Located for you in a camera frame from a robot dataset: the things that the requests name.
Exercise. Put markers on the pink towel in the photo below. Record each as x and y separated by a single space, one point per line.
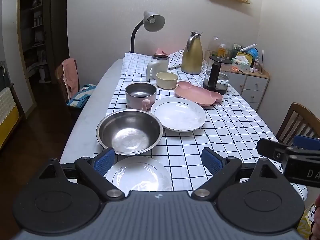
71 77

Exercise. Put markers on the gold thermos jug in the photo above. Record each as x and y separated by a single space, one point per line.
192 57

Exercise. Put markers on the grey desk lamp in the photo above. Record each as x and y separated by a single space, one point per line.
153 21

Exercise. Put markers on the large stainless steel bowl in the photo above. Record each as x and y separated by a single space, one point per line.
130 132

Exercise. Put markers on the glass coffee pot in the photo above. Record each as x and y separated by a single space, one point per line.
217 77

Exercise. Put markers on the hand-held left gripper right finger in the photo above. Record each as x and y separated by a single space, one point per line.
212 161

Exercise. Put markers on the wooden chair with towel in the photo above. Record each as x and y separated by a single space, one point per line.
59 80

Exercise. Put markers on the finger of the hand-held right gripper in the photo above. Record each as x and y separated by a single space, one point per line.
306 141
271 148

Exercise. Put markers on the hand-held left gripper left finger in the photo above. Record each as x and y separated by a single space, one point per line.
105 160

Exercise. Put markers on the pink divided plate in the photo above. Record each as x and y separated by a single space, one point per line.
197 93

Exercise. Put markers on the tissue pack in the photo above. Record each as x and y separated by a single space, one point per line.
240 65

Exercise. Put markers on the white rimmed plate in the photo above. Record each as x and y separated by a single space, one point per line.
178 115
140 175

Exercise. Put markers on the yellow patterned bag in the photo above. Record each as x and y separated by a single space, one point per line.
305 217

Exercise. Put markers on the wooden slatted chair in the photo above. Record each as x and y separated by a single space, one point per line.
297 122

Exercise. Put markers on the white mug with lid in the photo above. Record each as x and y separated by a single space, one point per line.
157 66

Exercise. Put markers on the white corner drawer cabinet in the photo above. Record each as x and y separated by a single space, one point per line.
252 87

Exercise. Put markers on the dark bookshelf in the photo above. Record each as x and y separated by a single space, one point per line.
35 27

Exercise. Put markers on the checked white tablecloth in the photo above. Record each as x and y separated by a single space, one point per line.
225 132

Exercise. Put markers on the person's right hand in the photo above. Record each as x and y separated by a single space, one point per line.
317 217

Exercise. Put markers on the pink cloth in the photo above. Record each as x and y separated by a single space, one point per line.
165 50

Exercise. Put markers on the cream bowl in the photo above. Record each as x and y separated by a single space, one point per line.
167 80

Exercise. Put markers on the clear glass dome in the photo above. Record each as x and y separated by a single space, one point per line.
216 45

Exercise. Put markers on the blue ball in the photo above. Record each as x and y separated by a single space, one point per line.
253 53

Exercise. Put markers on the blue striped bag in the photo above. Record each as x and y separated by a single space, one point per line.
81 96

